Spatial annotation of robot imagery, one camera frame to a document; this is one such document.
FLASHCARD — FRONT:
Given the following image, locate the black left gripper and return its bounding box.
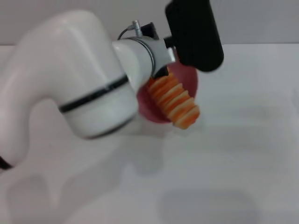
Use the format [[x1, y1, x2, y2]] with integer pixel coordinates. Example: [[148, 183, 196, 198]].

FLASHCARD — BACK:
[[152, 65, 170, 79]]

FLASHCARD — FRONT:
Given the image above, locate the pink plastic bowl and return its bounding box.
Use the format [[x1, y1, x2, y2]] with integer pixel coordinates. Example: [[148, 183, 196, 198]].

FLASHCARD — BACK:
[[136, 62, 199, 124]]

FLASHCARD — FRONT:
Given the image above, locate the orange ridged toy bread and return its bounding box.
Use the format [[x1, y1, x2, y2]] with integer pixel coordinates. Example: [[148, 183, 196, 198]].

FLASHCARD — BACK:
[[148, 72, 201, 129]]

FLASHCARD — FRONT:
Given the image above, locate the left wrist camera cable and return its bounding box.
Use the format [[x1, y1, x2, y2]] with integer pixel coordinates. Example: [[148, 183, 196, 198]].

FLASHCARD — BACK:
[[116, 20, 143, 41]]

